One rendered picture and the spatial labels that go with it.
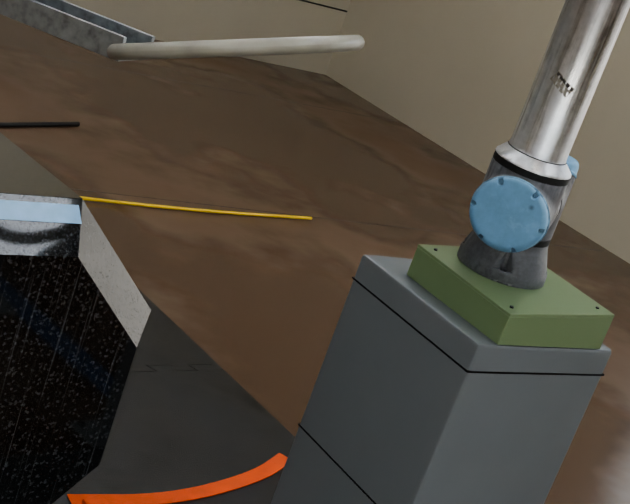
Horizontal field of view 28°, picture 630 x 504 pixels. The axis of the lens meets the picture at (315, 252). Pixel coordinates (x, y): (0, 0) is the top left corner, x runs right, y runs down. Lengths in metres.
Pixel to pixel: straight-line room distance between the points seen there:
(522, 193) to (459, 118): 6.00
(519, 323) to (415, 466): 0.35
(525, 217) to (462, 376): 0.33
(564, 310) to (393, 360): 0.36
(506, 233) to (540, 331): 0.25
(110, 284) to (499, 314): 0.76
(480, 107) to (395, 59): 0.95
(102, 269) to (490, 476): 0.89
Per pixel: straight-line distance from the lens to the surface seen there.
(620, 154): 7.38
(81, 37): 2.53
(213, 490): 3.28
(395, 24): 8.95
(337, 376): 2.70
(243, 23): 8.96
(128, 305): 2.57
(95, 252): 2.47
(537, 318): 2.47
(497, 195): 2.33
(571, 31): 2.30
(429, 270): 2.57
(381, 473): 2.60
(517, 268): 2.55
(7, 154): 2.59
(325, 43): 2.25
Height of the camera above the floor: 1.62
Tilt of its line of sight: 18 degrees down
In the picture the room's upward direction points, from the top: 20 degrees clockwise
